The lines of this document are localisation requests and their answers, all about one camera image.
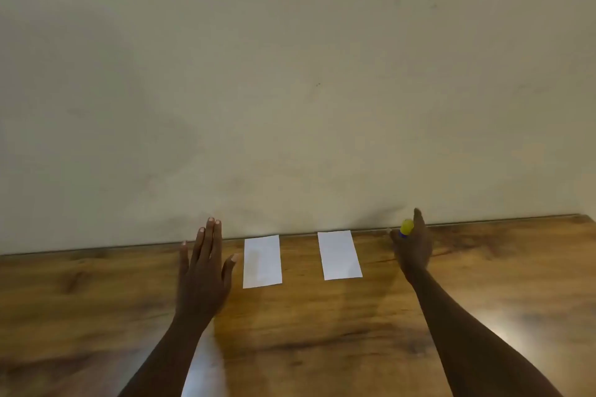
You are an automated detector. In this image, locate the person's right forearm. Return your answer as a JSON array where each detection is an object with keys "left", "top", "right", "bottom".
[{"left": 405, "top": 267, "right": 564, "bottom": 397}]

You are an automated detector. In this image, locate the white paper card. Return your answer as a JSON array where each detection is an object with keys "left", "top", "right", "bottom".
[
  {"left": 317, "top": 230, "right": 364, "bottom": 282},
  {"left": 242, "top": 234, "right": 284, "bottom": 290}
]

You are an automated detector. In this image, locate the person's right hand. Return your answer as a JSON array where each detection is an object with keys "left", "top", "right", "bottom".
[{"left": 389, "top": 207, "right": 435, "bottom": 285}]

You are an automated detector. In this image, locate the person's left forearm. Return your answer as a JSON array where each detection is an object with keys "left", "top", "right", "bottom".
[{"left": 117, "top": 316, "right": 214, "bottom": 397}]

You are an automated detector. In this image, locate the person's left hand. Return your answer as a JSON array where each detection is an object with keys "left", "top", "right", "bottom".
[{"left": 174, "top": 216, "right": 239, "bottom": 326}]

